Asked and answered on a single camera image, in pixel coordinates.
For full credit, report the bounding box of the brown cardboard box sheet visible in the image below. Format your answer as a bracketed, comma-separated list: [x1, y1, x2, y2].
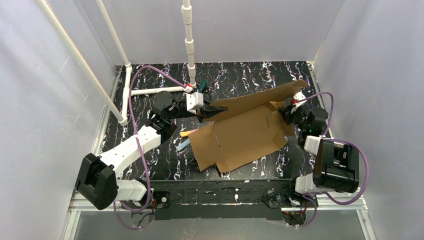
[188, 80, 308, 173]

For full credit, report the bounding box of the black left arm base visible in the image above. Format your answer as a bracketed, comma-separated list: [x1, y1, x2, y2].
[130, 181, 171, 210]

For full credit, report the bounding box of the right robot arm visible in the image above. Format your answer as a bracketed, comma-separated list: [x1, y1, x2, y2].
[278, 105, 360, 195]

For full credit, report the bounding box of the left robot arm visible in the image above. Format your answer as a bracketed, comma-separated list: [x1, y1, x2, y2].
[74, 91, 228, 212]

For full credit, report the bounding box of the orange pink highlighter marker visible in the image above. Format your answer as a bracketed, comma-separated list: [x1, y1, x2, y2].
[179, 130, 193, 138]

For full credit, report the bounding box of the blue highlighter marker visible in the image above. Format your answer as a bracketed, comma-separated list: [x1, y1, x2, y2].
[175, 139, 191, 152]

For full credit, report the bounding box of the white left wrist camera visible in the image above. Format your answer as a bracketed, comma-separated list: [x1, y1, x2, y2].
[184, 84, 204, 114]

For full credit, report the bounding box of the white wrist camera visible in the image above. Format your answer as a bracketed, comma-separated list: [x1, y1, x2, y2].
[184, 84, 204, 114]
[290, 91, 306, 107]

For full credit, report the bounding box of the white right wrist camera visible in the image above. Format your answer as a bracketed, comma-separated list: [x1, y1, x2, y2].
[290, 91, 306, 107]

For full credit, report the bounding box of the green handled screwdriver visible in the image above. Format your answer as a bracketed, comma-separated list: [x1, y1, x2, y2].
[198, 79, 210, 95]

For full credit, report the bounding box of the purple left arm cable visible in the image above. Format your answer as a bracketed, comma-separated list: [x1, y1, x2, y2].
[113, 65, 190, 230]

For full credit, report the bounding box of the white pvc pipe frame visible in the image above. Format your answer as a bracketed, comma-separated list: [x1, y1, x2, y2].
[34, 0, 198, 127]

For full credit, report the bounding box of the aluminium rail frame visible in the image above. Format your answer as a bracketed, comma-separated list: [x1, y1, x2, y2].
[61, 61, 379, 240]

